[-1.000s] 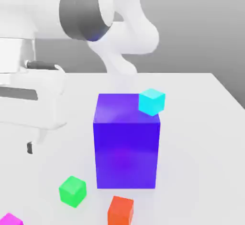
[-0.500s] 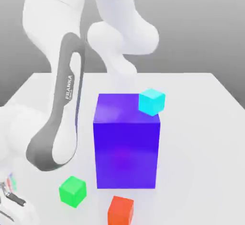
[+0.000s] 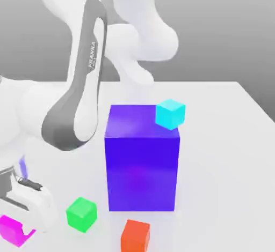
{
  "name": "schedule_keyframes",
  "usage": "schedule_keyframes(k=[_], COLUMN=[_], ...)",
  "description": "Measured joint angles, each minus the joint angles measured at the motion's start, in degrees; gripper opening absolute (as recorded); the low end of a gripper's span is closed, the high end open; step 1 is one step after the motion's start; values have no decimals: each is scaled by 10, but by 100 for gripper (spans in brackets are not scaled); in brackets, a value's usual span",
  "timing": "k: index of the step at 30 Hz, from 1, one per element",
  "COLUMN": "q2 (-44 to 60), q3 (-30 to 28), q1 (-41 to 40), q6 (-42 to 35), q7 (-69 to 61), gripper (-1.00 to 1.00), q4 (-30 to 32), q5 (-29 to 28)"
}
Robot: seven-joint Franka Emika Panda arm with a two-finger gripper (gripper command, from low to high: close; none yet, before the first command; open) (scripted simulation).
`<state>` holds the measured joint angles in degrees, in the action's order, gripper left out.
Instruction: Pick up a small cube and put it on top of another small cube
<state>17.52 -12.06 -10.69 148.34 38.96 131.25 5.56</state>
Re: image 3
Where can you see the small green cube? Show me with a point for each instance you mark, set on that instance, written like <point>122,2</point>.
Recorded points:
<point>81,215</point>

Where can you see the small cyan cube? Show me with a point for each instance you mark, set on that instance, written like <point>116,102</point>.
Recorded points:
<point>169,114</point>

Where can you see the small magenta cube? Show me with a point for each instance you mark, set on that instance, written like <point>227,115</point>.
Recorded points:
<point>9,229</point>

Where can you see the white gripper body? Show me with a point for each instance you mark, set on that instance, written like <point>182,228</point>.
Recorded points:
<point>40,204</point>

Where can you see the small orange cube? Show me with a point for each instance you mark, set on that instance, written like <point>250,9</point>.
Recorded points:
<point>135,238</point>

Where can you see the large blue box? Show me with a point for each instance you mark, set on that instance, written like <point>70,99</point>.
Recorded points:
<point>141,170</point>

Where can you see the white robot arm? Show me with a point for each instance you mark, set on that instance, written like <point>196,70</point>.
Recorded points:
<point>90,67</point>

